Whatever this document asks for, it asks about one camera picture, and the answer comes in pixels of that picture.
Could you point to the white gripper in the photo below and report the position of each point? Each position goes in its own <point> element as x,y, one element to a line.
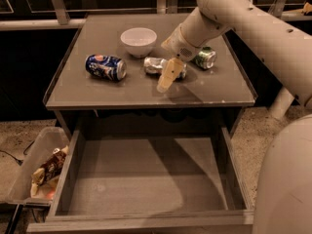
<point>179,46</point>

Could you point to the crushed silver redbull can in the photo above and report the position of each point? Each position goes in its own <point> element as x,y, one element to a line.
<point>156,65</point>

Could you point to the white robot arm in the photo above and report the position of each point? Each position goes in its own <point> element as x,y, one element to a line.
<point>284,192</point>

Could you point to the green soda can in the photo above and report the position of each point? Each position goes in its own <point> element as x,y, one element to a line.
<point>205,58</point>

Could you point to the blue pepsi can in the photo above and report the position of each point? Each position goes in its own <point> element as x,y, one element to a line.
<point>106,67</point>

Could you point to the open grey top drawer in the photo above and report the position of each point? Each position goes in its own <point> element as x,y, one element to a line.
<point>139,174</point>

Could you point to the white ceramic bowl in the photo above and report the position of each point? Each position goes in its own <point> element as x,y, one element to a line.
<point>139,41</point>

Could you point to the metal window railing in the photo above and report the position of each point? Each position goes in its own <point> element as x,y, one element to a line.
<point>65,12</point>

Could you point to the grey wooden cabinet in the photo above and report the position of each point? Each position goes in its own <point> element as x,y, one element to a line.
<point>225,85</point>

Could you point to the brown snack bag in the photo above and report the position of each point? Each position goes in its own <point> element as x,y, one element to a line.
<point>45,179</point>

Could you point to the clear plastic bin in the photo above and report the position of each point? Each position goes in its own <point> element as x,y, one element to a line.
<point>42,148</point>

